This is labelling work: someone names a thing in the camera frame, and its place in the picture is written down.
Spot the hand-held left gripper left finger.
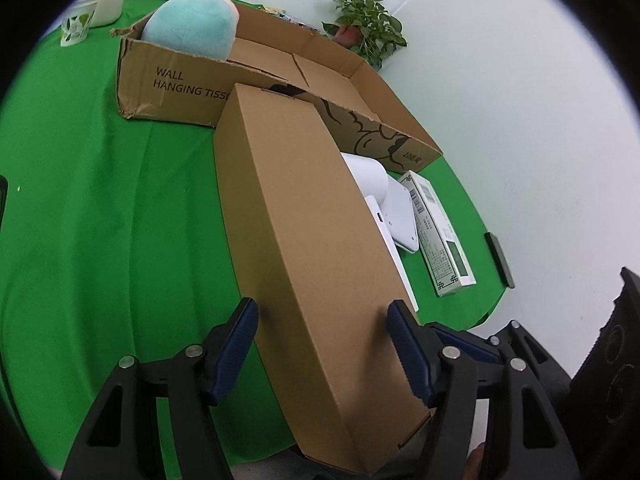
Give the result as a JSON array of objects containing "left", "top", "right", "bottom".
[{"left": 60, "top": 297, "right": 261, "bottom": 480}]

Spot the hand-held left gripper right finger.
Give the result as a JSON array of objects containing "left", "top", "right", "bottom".
[{"left": 386, "top": 300, "right": 581, "bottom": 480}]

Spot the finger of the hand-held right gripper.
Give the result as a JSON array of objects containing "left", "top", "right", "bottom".
[
  {"left": 487, "top": 319, "right": 573, "bottom": 396},
  {"left": 425, "top": 323, "right": 503, "bottom": 367}
]

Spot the long brown cardboard box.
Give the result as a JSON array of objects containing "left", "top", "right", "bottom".
[{"left": 213, "top": 82, "right": 436, "bottom": 477}]

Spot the white device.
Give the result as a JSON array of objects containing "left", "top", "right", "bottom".
[{"left": 385, "top": 176, "right": 420, "bottom": 255}]

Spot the white hair dryer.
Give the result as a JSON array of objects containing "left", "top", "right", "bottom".
[{"left": 340, "top": 152, "right": 420, "bottom": 313}]

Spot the large shallow cardboard box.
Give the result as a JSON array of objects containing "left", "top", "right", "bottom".
[{"left": 110, "top": 2, "right": 444, "bottom": 173}]

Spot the black phone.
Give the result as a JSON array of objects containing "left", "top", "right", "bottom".
[{"left": 484, "top": 231, "right": 516, "bottom": 290}]

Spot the green and white carton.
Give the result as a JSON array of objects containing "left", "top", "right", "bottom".
[{"left": 398, "top": 170, "right": 475, "bottom": 297}]

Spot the green tablecloth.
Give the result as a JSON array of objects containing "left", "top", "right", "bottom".
[{"left": 0, "top": 0, "right": 516, "bottom": 466}]

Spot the pink and teal plush toy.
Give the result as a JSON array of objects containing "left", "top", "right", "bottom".
[{"left": 141, "top": 0, "right": 239, "bottom": 61}]

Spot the colourful packet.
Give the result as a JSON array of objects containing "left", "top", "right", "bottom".
[{"left": 287, "top": 14, "right": 321, "bottom": 34}]

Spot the potted plant in red pot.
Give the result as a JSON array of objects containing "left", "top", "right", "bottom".
[{"left": 321, "top": 0, "right": 408, "bottom": 72}]

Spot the leaf patterned cup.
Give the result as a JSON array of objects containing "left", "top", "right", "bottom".
[{"left": 60, "top": 0, "right": 103, "bottom": 47}]

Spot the white tumbler with lid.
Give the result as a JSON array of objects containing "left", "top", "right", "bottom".
[{"left": 82, "top": 0, "right": 132, "bottom": 27}]

